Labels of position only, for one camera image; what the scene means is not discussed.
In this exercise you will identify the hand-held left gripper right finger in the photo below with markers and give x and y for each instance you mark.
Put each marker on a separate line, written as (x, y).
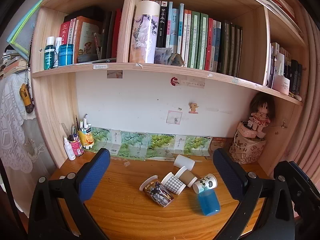
(228, 177)

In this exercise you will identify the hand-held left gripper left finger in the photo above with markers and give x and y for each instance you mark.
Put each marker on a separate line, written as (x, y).
(95, 175)

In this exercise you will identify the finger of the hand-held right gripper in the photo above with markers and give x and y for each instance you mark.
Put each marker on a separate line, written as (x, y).
(303, 190)

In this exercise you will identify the white panda printed paper cup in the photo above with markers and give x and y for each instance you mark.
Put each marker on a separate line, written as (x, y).
(205, 183)

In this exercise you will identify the blue translucent plastic cup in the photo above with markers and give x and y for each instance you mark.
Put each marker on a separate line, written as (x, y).
(209, 203)

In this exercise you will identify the brown paper cup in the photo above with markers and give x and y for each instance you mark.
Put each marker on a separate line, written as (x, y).
(187, 177)

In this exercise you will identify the plain white paper cup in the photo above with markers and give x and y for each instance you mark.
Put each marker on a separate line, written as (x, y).
(185, 163)

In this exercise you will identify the grey checkered paper cup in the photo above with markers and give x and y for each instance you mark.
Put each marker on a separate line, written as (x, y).
(173, 183)

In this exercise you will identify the dark figure printed paper cup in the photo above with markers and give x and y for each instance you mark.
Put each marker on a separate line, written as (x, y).
(158, 193)

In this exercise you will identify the brown printed card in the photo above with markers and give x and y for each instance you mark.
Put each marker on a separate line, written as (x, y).
(222, 145)

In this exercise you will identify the letter printed fabric basket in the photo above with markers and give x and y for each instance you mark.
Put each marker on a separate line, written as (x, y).
(246, 148)

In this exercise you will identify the pink can pen holder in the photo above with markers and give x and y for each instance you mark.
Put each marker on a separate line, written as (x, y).
(76, 145)

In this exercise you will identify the small white spray bottle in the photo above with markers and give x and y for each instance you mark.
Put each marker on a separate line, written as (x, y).
(69, 150)

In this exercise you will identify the yellow orange pen holder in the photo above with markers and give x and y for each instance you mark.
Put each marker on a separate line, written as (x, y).
(86, 138)

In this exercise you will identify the pink round box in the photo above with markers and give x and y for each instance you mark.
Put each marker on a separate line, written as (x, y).
(246, 131)

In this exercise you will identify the clear plastic ruler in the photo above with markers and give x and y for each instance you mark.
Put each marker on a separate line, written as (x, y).
(65, 129)

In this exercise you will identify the grape printed cardboard strip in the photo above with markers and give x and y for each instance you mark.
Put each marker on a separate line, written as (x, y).
(160, 143)

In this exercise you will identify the brown haired cloth doll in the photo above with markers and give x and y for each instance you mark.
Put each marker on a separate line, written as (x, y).
(261, 112)

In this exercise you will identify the yellow duck sticker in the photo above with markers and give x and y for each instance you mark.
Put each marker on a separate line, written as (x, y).
(193, 108)

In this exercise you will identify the pink square sticker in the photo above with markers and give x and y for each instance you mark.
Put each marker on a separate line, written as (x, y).
(173, 117)

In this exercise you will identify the wooden bookshelf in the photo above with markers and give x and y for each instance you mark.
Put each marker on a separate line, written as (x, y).
(50, 100)

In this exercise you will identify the white lace curtain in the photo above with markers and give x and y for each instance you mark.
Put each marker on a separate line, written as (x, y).
(15, 130)

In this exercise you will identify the pink curtain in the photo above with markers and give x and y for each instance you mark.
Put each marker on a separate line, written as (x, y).
(311, 92)

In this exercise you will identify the taped paper note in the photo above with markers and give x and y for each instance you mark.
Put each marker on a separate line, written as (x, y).
(193, 83)

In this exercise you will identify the small taped photo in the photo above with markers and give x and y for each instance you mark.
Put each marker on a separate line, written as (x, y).
(114, 74)

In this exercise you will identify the yellow brown hanging charm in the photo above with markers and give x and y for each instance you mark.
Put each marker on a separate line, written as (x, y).
(26, 98)

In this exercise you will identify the pink white cream jar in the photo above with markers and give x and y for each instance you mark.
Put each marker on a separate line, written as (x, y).
(281, 83)

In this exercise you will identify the red sticker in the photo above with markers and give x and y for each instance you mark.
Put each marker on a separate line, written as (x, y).
(174, 80)

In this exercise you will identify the row of dark cosmetic bottles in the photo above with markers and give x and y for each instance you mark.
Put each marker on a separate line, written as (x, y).
(295, 77)

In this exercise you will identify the white cosmetic boxes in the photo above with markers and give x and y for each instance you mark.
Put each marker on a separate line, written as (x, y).
(272, 62)

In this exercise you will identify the blue glass jar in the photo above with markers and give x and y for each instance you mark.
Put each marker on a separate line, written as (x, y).
(66, 54)

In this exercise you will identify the folded paper figure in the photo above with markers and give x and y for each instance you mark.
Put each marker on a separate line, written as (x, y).
(177, 60)

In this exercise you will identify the white spray bottle on shelf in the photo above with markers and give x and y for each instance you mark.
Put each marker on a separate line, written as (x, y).
(57, 51)

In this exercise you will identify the teal bottle with white cap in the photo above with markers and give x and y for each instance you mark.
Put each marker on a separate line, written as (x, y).
(49, 53)

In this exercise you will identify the folded banknote paper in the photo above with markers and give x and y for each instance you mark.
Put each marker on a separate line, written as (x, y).
(162, 55)

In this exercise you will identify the row of red and dark books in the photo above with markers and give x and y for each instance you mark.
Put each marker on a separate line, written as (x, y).
(87, 37)

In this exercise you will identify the row of green and white books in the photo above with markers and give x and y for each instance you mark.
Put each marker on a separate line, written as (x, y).
(200, 42)

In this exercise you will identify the pile of worn books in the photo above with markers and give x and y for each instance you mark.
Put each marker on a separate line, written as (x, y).
(11, 63)

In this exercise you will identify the white printed paper roll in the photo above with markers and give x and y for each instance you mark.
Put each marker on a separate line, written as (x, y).
(145, 32)

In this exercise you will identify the green framed board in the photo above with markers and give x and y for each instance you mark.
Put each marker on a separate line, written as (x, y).
(23, 30)

